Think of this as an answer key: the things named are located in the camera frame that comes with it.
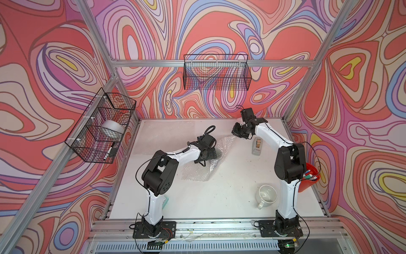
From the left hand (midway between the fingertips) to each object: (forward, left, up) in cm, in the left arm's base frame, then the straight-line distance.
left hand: (210, 156), depth 96 cm
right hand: (+10, -14, +8) cm, 19 cm away
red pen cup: (-17, -50, +9) cm, 54 cm away
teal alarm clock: (-26, +24, -1) cm, 36 cm away
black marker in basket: (-12, +48, +23) cm, 55 cm away
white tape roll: (-6, +45, +31) cm, 55 cm away
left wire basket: (-8, +50, +31) cm, 60 cm away
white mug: (-23, -30, -1) cm, 38 cm away
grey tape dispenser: (+7, -30, +3) cm, 31 cm away
